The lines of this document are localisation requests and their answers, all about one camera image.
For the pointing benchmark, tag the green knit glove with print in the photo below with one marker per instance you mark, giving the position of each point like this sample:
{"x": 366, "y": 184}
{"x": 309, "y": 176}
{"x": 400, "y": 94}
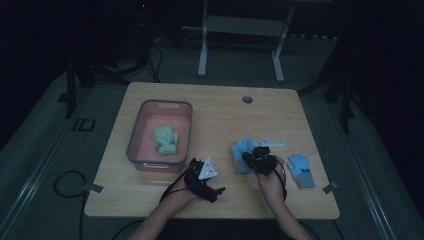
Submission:
{"x": 163, "y": 140}

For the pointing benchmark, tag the plain blue knit glove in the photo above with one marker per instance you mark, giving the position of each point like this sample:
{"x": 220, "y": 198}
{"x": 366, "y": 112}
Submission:
{"x": 240, "y": 155}

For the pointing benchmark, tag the person's dark clothing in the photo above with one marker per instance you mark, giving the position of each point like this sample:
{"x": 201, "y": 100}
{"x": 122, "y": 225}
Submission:
{"x": 220, "y": 231}

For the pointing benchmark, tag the blue knit glove with print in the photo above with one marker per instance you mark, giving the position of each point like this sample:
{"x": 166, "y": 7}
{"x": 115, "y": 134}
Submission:
{"x": 301, "y": 170}

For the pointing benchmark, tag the plain green knit glove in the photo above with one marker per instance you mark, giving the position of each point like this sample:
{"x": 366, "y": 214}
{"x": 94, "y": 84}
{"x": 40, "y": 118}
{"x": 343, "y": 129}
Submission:
{"x": 175, "y": 140}

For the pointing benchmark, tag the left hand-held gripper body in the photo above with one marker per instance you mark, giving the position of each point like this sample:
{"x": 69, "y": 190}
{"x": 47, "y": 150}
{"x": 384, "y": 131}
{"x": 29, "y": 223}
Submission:
{"x": 201, "y": 181}

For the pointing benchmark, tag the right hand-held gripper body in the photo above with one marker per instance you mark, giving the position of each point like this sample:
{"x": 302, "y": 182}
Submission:
{"x": 265, "y": 158}

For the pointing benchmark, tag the pink bin with grey rim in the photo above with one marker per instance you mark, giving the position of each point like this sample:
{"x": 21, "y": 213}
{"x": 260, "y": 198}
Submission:
{"x": 146, "y": 146}

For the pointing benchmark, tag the person's right hand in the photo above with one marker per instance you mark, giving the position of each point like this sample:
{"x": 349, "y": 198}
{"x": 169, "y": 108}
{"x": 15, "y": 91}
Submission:
{"x": 273, "y": 186}

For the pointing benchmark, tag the black stand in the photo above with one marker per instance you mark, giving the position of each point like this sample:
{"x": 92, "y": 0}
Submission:
{"x": 345, "y": 100}
{"x": 71, "y": 83}

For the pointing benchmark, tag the person's left hand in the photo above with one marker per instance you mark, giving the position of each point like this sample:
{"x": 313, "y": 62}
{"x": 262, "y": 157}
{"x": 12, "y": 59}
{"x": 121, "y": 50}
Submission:
{"x": 181, "y": 193}

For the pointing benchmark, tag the white metal desk frame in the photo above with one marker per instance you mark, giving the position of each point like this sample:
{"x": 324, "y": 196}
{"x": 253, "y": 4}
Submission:
{"x": 241, "y": 26}

